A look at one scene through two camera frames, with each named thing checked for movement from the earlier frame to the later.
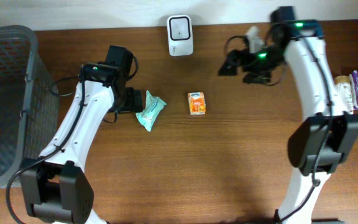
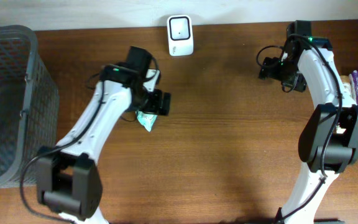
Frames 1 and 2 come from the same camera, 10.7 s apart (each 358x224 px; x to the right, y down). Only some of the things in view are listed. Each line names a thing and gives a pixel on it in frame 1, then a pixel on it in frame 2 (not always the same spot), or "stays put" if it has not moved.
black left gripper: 134,101 → 150,102
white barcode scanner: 179,29 stays put
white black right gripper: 248,54 → 269,70
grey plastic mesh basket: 19,114 stays put
